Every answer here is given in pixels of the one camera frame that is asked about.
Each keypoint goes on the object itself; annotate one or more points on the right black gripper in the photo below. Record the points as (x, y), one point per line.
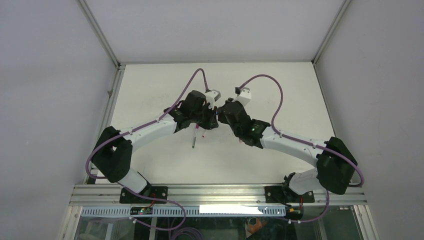
(220, 117)

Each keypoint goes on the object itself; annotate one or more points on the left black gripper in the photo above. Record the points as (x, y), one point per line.
(210, 120)

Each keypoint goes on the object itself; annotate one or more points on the grey pen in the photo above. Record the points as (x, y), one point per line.
(195, 136)

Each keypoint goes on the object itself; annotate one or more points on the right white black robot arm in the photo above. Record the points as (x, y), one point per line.
(332, 164)

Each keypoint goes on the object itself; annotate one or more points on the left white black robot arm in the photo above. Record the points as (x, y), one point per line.
(113, 151)

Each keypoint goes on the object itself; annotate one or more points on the orange object below table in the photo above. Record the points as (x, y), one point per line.
(254, 224)

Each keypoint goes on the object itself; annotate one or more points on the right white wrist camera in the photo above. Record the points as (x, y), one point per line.
(243, 95)

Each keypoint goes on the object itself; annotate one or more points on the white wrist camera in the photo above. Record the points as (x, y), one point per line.
(211, 97)
(243, 95)

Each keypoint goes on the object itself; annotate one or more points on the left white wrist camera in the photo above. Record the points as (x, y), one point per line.
(211, 97)

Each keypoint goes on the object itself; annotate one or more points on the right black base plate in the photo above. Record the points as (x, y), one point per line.
(283, 195)

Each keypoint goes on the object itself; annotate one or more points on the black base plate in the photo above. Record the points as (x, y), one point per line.
(160, 193)
(283, 195)

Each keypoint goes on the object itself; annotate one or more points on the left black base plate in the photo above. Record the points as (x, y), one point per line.
(160, 193)

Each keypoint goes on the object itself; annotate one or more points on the aluminium front rail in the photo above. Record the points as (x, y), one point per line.
(93, 195)

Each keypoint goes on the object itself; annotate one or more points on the white slotted cable duct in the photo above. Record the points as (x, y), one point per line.
(205, 210)

